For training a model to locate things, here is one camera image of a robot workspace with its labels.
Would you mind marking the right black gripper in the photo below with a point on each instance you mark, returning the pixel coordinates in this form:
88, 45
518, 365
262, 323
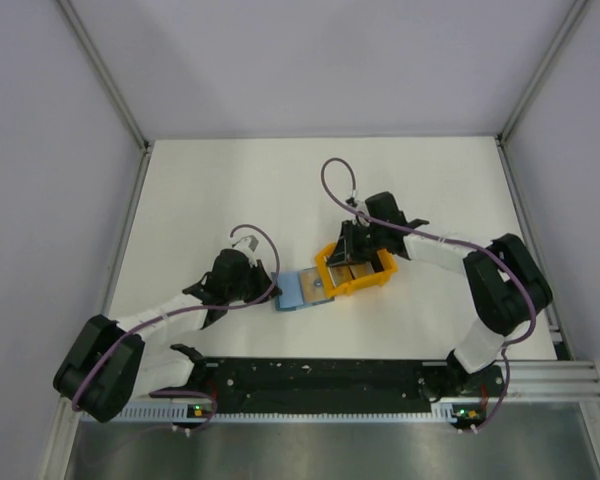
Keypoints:
346, 247

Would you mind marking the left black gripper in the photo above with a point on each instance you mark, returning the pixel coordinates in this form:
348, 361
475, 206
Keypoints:
263, 280

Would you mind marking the orange plastic card stand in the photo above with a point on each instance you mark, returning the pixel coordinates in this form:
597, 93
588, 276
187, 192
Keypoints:
382, 261

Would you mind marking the gold credit card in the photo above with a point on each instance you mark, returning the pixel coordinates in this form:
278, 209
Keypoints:
312, 287

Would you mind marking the blue leather card holder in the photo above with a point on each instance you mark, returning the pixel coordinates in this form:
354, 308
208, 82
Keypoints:
291, 298

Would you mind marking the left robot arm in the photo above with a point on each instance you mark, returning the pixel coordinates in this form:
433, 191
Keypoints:
112, 362

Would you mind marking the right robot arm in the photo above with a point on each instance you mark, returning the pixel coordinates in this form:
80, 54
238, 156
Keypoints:
506, 285

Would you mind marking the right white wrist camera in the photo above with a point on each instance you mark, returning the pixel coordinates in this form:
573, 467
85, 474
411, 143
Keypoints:
362, 212

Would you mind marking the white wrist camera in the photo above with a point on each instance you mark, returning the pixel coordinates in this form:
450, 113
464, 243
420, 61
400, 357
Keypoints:
247, 245
362, 212

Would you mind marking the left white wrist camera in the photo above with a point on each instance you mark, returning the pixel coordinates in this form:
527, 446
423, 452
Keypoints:
247, 245

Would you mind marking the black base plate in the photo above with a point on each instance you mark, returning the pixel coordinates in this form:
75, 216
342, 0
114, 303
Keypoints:
316, 386

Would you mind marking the grey cable duct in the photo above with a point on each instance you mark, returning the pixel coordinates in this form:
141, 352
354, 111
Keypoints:
190, 414

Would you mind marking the aluminium frame rail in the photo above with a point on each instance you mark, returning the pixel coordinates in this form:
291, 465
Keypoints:
550, 379

